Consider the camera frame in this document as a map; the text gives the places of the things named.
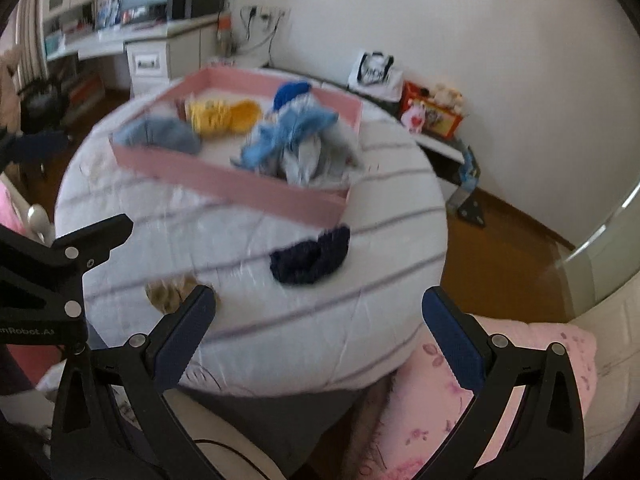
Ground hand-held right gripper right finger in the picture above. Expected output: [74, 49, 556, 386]
[421, 286, 587, 480]

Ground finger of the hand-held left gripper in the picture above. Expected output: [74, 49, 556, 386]
[0, 127, 70, 166]
[50, 213, 134, 281]

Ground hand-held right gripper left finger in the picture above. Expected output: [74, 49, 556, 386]
[50, 284, 218, 480]

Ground light blue fleece hat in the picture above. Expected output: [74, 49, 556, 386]
[112, 116, 202, 156]

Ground pink shallow cardboard box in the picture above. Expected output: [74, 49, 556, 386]
[109, 66, 365, 228]

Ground navy knitted sock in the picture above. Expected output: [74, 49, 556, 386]
[269, 225, 351, 287]

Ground yellow crochet hat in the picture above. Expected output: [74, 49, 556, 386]
[182, 97, 263, 140]

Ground light blue baby clothes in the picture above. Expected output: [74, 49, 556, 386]
[230, 95, 366, 186]

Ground blue knitted sock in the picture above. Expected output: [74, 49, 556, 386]
[272, 81, 313, 111]

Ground black office chair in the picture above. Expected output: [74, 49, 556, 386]
[17, 77, 68, 133]

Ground white bedpost knob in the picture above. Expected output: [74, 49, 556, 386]
[22, 202, 56, 241]

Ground pink bed sheet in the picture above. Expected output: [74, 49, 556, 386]
[0, 175, 28, 233]

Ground pink floral bedding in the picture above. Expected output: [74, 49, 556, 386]
[372, 312, 598, 480]

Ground person's grey trousers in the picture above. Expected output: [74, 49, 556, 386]
[165, 375, 401, 480]

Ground white desk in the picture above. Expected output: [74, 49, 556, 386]
[42, 10, 226, 98]

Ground blue and white packets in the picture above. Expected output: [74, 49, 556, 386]
[95, 0, 123, 26]

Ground blue bag by bench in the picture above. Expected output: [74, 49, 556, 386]
[460, 146, 481, 193]

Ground bottle with orange cap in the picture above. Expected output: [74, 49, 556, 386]
[216, 14, 233, 56]

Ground orange storage box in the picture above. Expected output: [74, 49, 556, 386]
[399, 81, 471, 140]

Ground pink plush toy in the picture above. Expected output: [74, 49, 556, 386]
[402, 97, 431, 133]

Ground cream plush toy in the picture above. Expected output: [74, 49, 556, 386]
[430, 82, 466, 113]

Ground white tote bag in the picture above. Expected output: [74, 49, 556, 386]
[347, 50, 405, 101]

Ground clear bag with hair tie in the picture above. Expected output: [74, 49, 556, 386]
[144, 275, 217, 313]

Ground white wall power strip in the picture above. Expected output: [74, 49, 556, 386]
[242, 5, 292, 23]

